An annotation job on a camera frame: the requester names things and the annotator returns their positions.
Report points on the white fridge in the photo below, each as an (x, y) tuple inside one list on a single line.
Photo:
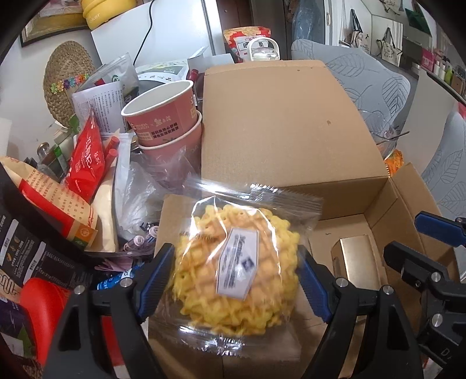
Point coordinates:
[(167, 40)]

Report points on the red stand-up pouch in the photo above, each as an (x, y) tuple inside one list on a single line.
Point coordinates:
[(85, 164)]

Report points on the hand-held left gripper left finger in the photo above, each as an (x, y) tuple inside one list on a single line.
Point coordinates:
[(154, 280)]

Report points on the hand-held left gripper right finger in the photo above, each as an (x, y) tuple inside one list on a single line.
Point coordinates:
[(316, 288)]

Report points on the pack of small vials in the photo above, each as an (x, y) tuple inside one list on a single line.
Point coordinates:
[(138, 238)]

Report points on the blue tube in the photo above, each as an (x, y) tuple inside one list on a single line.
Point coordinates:
[(116, 278)]

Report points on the kraft bag red label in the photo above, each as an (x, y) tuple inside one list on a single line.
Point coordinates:
[(47, 196)]

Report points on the clear pack of red sausages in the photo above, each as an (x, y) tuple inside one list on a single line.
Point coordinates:
[(111, 151)]

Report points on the clear bag of yellow waffles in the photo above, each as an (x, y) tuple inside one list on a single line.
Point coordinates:
[(233, 255)]

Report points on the small gold box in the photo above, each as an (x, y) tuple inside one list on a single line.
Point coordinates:
[(356, 255)]

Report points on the orange snack bag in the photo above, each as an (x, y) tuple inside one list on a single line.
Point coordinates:
[(395, 162)]

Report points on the grey leaf-pattern chair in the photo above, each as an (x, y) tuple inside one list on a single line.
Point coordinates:
[(449, 171), (364, 80)]

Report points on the beige tote bag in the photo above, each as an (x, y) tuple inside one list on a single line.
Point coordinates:
[(355, 34)]

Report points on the glass measuring cup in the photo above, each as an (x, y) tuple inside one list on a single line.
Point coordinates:
[(382, 140)]

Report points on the black stand-up snack pouch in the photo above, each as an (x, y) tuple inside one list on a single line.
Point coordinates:
[(32, 251)]

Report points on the gold framed picture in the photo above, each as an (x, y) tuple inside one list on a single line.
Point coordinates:
[(47, 34)]

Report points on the cream pouch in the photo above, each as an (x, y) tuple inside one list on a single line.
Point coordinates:
[(105, 218)]

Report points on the blue plastic garment cover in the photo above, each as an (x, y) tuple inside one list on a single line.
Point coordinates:
[(305, 20)]

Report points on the yellow cooking pot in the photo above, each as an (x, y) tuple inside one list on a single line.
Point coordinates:
[(98, 14)]

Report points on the row of cosmetic bottles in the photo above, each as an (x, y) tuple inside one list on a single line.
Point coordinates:
[(442, 69)]

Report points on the red and white nut bag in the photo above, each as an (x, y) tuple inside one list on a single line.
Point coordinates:
[(236, 38)]

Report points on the red plastic container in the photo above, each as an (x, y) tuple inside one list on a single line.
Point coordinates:
[(43, 306)]

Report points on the round woven straw mat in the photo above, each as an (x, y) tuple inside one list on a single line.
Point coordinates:
[(65, 102)]

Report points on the pink paper cup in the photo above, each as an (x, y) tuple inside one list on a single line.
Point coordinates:
[(164, 116), (174, 155)]

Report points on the white clear-lid jar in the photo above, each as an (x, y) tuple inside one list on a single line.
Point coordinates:
[(267, 53)]

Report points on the white printed leaflet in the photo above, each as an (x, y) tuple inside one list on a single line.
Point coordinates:
[(98, 102)]

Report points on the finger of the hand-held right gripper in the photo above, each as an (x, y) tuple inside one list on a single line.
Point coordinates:
[(435, 226), (411, 264)]

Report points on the clear plastic bag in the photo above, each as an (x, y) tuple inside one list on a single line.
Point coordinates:
[(134, 204)]

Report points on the white paper box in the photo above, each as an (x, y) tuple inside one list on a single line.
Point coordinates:
[(214, 60)]

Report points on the grey-green pouch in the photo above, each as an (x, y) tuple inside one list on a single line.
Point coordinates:
[(116, 73)]

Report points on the large cardboard box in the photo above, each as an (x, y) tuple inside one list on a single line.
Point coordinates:
[(284, 127)]

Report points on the green and white package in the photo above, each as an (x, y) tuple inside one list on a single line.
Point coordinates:
[(160, 69)]

